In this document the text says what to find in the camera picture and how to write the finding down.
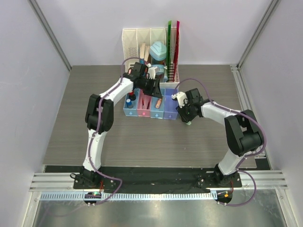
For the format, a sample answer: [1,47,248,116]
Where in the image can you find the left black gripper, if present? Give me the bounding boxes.
[138,77,162,99]

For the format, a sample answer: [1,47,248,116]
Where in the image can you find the pink plastic drawer bin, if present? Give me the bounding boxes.
[137,90,152,117]

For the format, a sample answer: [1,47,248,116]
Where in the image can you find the purple plastic drawer bin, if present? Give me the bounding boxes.
[163,88,178,120]

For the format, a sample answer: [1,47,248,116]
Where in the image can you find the light blue drawer bin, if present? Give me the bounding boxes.
[150,88,165,119]

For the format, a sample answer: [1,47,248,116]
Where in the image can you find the blue plastic drawer bin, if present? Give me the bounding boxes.
[123,89,140,117]

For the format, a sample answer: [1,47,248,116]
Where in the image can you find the white desktop file organizer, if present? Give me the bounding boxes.
[122,27,180,88]

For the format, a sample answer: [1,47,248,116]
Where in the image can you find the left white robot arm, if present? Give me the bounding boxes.
[76,62,161,189]

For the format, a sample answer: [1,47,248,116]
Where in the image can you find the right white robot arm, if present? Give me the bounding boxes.
[171,88,265,187]

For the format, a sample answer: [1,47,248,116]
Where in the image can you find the blue spine book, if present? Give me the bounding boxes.
[139,43,146,64]

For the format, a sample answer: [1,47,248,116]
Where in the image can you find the green transparent ruler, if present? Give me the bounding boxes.
[166,20,172,70]

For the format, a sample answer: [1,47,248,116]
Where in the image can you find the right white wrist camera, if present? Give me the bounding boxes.
[171,92,188,108]

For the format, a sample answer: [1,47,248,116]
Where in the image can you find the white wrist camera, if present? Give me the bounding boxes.
[171,92,188,108]
[147,66,162,79]

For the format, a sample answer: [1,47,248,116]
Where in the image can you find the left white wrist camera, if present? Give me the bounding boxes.
[147,66,162,79]

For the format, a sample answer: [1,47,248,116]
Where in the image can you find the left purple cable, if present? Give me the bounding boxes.
[86,57,147,204]

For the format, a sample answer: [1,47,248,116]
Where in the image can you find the purple cable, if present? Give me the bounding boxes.
[173,78,267,207]
[86,57,147,204]

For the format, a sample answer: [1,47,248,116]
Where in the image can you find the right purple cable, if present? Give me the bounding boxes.
[173,78,267,207]

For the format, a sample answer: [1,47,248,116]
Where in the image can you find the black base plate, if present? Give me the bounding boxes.
[45,165,242,194]

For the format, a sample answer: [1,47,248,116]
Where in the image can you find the perforated metal cable tray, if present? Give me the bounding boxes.
[40,191,217,201]

